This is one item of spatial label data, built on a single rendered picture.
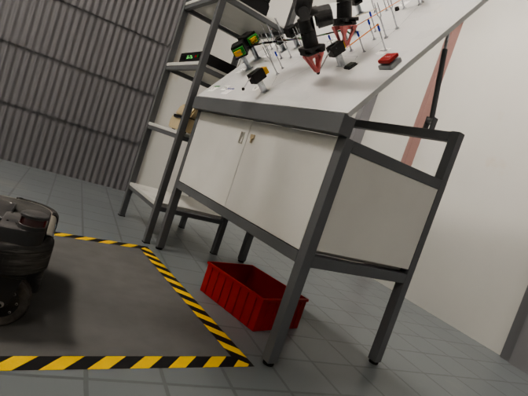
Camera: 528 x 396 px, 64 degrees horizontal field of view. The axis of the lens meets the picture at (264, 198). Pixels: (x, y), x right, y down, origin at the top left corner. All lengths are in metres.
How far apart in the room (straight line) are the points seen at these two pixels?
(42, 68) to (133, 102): 0.74
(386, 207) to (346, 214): 0.19
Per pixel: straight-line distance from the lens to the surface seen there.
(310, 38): 1.64
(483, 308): 3.12
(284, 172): 1.56
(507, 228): 3.12
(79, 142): 3.94
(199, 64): 2.43
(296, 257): 1.41
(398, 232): 1.68
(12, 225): 1.25
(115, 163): 3.97
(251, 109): 1.80
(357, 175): 1.44
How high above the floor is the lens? 0.64
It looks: 4 degrees down
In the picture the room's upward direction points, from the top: 19 degrees clockwise
